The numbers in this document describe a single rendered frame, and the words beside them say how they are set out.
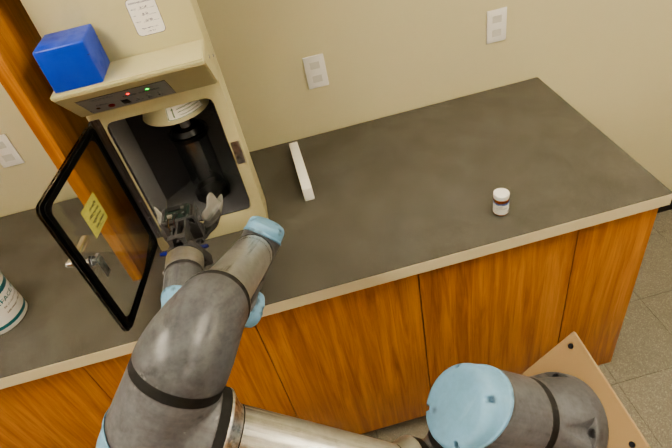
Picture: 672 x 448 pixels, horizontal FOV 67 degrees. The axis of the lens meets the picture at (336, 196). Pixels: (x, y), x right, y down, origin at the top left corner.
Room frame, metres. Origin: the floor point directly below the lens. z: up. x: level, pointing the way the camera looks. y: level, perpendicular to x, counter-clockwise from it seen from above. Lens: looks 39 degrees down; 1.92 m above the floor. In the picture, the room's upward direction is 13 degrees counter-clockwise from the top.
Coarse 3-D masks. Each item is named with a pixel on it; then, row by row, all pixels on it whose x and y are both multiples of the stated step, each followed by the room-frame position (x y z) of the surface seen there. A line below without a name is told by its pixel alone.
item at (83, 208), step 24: (96, 144) 1.07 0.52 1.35; (96, 168) 1.02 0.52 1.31; (72, 192) 0.91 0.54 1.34; (96, 192) 0.98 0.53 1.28; (120, 192) 1.06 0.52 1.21; (72, 216) 0.87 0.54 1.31; (96, 216) 0.93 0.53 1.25; (120, 216) 1.01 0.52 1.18; (72, 240) 0.82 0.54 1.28; (96, 240) 0.89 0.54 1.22; (120, 240) 0.96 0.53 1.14; (144, 240) 1.04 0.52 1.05; (96, 264) 0.84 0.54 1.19; (120, 264) 0.91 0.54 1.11; (144, 264) 0.99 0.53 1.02; (120, 288) 0.86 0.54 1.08
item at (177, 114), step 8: (184, 104) 1.16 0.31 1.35; (192, 104) 1.17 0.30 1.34; (200, 104) 1.18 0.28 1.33; (152, 112) 1.16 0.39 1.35; (160, 112) 1.15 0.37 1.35; (168, 112) 1.15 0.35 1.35; (176, 112) 1.15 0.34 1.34; (184, 112) 1.15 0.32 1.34; (192, 112) 1.16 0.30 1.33; (200, 112) 1.17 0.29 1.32; (144, 120) 1.18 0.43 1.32; (152, 120) 1.16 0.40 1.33; (160, 120) 1.15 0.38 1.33; (168, 120) 1.14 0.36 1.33; (176, 120) 1.14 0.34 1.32; (184, 120) 1.14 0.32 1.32
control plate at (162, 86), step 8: (136, 88) 1.04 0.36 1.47; (144, 88) 1.04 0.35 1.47; (152, 88) 1.05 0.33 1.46; (160, 88) 1.06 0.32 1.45; (168, 88) 1.07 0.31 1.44; (104, 96) 1.03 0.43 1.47; (112, 96) 1.04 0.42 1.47; (120, 96) 1.05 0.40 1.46; (128, 96) 1.06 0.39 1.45; (136, 96) 1.06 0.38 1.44; (144, 96) 1.07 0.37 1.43; (152, 96) 1.08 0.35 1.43; (160, 96) 1.09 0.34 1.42; (80, 104) 1.03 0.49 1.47; (88, 104) 1.04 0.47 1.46; (96, 104) 1.05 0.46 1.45; (104, 104) 1.06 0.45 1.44; (120, 104) 1.08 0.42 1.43; (128, 104) 1.09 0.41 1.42; (96, 112) 1.08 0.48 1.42
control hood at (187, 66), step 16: (176, 48) 1.11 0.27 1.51; (192, 48) 1.09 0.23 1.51; (112, 64) 1.10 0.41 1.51; (128, 64) 1.08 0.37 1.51; (144, 64) 1.06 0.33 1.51; (160, 64) 1.04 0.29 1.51; (176, 64) 1.02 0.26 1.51; (192, 64) 1.02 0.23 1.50; (208, 64) 1.06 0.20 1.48; (112, 80) 1.01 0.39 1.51; (128, 80) 1.01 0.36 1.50; (144, 80) 1.02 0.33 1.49; (160, 80) 1.03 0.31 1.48; (176, 80) 1.05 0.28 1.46; (192, 80) 1.07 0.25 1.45; (208, 80) 1.09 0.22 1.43; (64, 96) 1.00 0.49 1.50; (80, 96) 1.01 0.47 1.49; (96, 96) 1.02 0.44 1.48; (80, 112) 1.07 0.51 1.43
